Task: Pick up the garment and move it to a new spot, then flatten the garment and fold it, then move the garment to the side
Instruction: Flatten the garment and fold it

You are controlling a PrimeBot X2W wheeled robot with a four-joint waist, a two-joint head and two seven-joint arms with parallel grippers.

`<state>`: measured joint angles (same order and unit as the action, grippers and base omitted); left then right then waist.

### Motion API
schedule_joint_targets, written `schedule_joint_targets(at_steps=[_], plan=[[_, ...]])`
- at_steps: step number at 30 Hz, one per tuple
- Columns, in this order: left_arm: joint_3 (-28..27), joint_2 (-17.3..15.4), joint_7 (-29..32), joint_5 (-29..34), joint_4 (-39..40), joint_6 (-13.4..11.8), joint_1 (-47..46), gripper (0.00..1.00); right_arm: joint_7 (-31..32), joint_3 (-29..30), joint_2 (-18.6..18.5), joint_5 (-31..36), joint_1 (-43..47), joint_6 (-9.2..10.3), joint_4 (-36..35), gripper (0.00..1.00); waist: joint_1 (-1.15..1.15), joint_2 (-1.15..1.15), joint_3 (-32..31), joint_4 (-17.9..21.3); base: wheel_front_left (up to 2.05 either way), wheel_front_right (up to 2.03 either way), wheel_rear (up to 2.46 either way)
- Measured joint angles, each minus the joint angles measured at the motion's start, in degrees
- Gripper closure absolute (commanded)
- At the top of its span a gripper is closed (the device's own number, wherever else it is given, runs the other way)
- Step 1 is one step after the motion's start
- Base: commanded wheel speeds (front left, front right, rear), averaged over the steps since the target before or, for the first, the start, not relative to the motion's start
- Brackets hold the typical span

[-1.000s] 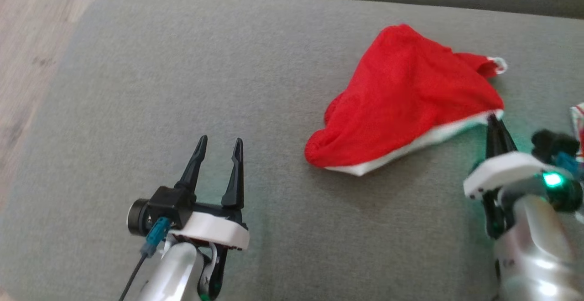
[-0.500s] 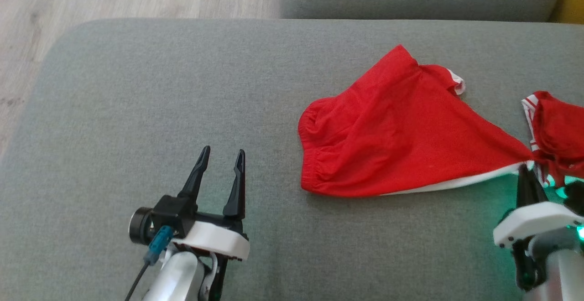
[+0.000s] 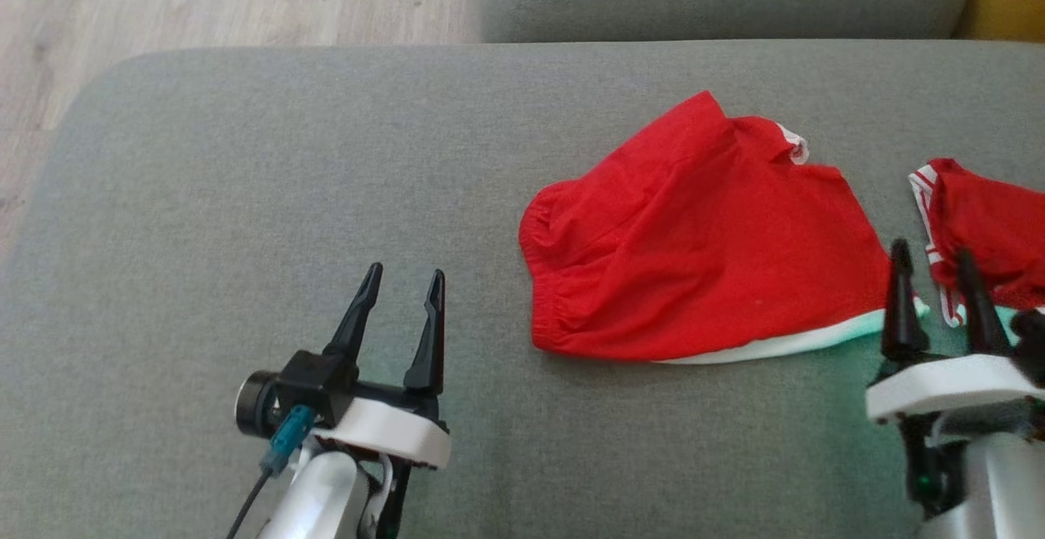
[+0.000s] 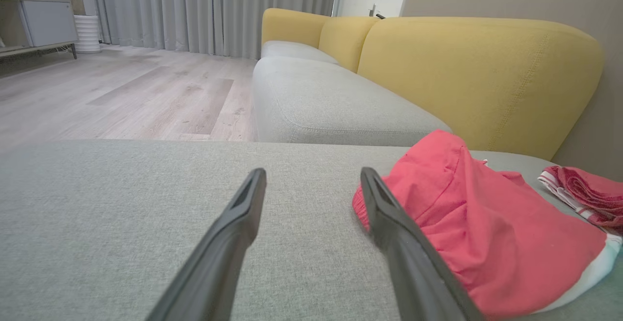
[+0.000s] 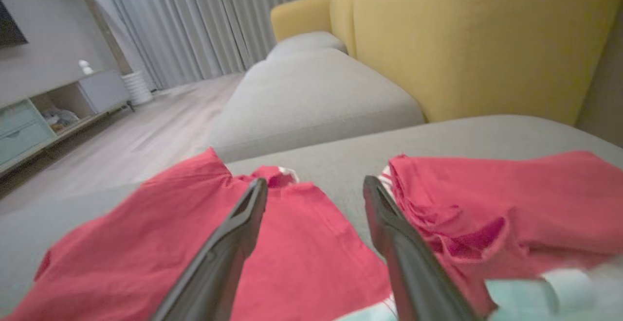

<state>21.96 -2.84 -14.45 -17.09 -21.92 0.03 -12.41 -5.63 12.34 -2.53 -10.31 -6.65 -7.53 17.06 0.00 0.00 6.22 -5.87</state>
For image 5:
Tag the clutter in cabinet shelf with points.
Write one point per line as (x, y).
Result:
(59, 118)

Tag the small white figurine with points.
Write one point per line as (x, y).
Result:
(85, 68)

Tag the yellow and grey sofa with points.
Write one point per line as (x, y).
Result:
(462, 44)

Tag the plain red garment white trim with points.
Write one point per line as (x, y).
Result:
(302, 243)

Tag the red jersey with number print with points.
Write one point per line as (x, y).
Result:
(535, 194)

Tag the potted tree in white pot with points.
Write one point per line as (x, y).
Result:
(137, 88)

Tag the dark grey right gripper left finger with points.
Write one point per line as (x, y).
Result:
(219, 262)

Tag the black wall television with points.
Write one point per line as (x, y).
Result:
(9, 26)

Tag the long low TV cabinet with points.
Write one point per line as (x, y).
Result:
(102, 90)

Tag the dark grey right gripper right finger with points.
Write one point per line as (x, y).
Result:
(413, 272)

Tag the grey pleated curtain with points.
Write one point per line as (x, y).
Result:
(204, 19)

